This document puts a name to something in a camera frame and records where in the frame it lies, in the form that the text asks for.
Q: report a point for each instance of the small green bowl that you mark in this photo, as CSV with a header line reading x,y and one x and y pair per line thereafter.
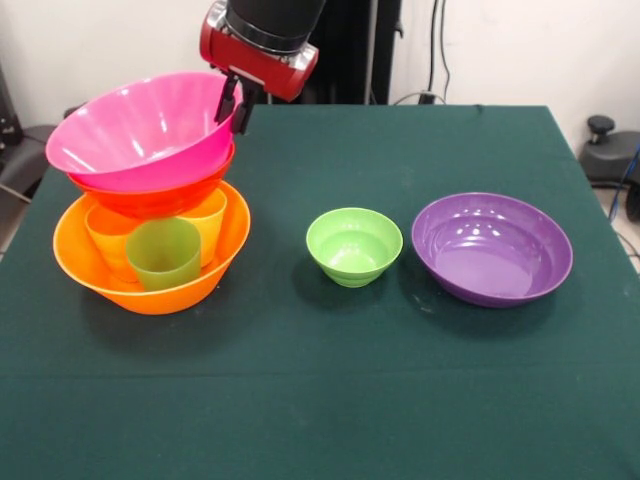
x,y
352,250

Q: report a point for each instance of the large pink bowl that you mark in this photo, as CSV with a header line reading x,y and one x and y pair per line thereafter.
x,y
135,130

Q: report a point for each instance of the black floor device with knob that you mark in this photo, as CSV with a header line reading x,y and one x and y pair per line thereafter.
x,y
605,160

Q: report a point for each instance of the dark green table cloth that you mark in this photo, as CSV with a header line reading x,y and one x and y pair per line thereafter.
x,y
350,375

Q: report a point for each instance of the yellow cup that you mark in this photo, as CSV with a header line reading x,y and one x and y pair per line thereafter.
x,y
210,230

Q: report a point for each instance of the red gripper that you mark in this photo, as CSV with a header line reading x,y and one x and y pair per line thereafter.
x,y
255,70

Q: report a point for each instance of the wide purple bowl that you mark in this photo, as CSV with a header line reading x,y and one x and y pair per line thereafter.
x,y
490,250

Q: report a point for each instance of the green cup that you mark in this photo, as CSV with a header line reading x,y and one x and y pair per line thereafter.
x,y
165,265

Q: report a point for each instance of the wide red bowl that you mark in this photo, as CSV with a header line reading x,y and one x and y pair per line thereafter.
x,y
150,200

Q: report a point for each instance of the black chair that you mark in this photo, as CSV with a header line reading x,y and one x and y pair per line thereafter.
x,y
25,160

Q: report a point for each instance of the orange cup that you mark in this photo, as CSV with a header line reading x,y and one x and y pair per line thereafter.
x,y
107,245

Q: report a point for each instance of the large orange bowl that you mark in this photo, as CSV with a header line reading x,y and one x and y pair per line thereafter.
x,y
150,300

